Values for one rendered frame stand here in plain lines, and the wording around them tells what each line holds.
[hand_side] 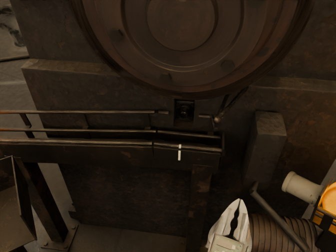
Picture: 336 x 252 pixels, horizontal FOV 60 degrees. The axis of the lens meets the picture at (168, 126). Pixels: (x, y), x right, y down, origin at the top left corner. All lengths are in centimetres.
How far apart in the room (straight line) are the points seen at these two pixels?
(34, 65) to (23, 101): 148
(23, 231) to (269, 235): 67
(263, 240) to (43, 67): 80
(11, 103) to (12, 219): 160
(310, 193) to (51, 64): 79
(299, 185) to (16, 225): 74
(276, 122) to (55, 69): 63
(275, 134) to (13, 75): 233
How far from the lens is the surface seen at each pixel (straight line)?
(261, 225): 93
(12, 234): 89
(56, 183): 174
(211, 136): 88
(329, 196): 82
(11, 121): 226
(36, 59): 98
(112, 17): 55
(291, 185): 84
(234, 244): 60
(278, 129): 80
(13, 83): 266
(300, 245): 90
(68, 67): 90
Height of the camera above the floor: 131
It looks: 42 degrees down
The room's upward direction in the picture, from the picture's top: straight up
